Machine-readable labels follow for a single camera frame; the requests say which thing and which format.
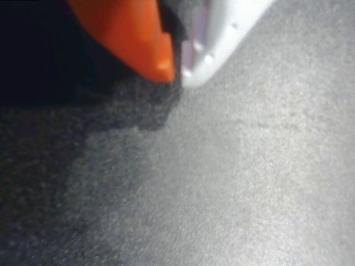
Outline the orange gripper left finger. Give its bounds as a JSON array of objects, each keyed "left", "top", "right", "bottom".
[{"left": 67, "top": 0, "right": 176, "bottom": 83}]

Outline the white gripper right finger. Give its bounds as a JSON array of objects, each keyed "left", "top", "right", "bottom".
[{"left": 180, "top": 0, "right": 275, "bottom": 89}]

